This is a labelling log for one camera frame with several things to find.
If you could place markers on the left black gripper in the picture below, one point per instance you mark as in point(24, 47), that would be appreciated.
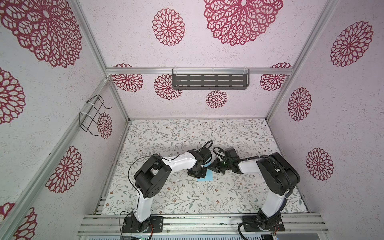
point(202, 175)

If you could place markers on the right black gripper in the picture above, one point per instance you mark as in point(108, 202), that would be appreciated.
point(215, 166)

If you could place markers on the light blue square paper sheet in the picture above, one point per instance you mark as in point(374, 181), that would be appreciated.
point(208, 177)

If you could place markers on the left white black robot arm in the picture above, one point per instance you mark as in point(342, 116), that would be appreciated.
point(153, 174)

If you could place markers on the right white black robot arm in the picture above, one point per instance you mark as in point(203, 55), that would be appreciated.
point(281, 179)

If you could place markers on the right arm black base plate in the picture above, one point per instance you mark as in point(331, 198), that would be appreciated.
point(257, 223)

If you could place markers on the dark grey slotted wall shelf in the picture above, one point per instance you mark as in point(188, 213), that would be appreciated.
point(209, 81)

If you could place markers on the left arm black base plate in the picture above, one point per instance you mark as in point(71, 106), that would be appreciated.
point(151, 225)

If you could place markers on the black wire wall rack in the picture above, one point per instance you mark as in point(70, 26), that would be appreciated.
point(96, 121)

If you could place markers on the aluminium front rail frame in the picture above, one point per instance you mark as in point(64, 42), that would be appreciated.
point(210, 224)

